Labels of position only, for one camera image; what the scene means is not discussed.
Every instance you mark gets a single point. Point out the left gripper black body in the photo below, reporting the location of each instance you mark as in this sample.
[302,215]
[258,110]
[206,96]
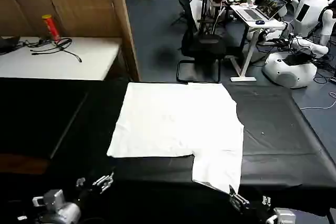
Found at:
[85,195]

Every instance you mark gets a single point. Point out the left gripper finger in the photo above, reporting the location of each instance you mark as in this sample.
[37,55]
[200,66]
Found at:
[80,181]
[104,182]

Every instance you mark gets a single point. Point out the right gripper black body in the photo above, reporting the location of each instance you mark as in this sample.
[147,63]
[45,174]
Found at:
[258,213]

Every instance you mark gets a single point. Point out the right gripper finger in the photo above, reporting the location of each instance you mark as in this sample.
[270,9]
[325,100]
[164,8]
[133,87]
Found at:
[238,200]
[266,200]

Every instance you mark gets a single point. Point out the brown wooden board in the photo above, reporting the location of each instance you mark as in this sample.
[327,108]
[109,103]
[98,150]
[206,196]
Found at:
[21,163]

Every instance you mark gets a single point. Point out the black table cover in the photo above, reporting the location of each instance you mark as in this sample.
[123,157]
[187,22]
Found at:
[273,134]

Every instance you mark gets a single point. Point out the white t-shirt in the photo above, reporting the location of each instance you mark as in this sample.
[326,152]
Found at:
[178,124]

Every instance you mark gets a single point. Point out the white side table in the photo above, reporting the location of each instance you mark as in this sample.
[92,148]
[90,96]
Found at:
[78,61]

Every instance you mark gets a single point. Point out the red can yellow lid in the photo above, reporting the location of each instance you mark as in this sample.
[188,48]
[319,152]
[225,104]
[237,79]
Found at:
[52,28]

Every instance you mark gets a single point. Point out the black bag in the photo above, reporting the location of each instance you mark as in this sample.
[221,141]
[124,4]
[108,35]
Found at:
[8,43]

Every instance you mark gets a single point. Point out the white standing desk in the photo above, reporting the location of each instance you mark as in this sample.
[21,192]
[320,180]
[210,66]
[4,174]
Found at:
[249,43]

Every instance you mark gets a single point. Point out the black office chair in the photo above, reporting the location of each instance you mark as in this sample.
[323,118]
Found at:
[202,45]

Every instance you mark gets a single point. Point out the wooden partition screen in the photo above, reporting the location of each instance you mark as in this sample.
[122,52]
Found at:
[78,3]

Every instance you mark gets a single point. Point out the dark computer mouse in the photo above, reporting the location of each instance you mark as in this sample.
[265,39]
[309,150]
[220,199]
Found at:
[260,22]

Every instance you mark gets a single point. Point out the white humanoid robot wheeled base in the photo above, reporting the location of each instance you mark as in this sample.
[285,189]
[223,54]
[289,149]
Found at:
[307,19]

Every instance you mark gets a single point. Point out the open silver laptop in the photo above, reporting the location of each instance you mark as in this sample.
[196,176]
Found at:
[262,9]

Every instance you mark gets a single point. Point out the white cloth on chair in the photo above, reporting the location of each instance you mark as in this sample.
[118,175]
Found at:
[196,10]

